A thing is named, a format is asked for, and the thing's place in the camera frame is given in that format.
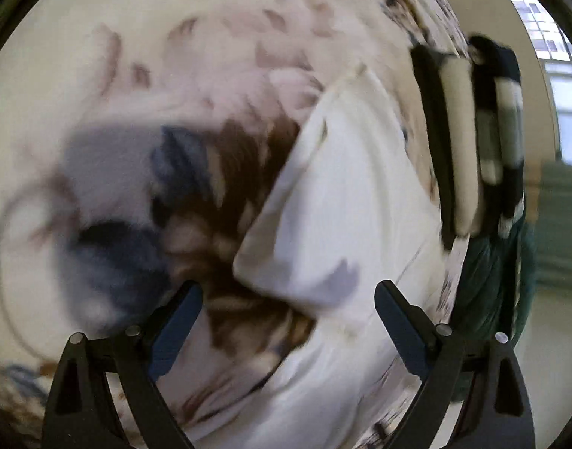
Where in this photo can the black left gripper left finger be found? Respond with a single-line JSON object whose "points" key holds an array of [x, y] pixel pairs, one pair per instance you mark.
{"points": [[81, 413]]}

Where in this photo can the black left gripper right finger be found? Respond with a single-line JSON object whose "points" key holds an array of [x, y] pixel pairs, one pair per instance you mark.
{"points": [[496, 411]]}

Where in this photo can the white t-shirt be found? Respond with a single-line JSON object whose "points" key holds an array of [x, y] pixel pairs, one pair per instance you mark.
{"points": [[289, 351]]}

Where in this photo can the dark green plush blanket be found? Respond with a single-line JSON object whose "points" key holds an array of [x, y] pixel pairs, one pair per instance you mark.
{"points": [[498, 280]]}

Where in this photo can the green right curtain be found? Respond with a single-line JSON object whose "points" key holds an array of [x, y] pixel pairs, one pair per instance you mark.
{"points": [[549, 208]]}

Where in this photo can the floral brown checkered bedspread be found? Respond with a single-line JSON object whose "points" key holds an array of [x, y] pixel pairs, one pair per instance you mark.
{"points": [[140, 139]]}

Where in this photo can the black striped folded garment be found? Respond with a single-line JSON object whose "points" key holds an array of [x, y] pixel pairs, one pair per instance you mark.
{"points": [[499, 112]]}

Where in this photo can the cream folded garment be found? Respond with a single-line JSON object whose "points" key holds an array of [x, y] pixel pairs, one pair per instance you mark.
{"points": [[456, 80]]}

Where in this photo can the barred window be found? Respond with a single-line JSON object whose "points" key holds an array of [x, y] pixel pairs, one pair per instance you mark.
{"points": [[554, 50]]}

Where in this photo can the black bottom folded garment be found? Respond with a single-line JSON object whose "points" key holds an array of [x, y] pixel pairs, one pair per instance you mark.
{"points": [[425, 66]]}

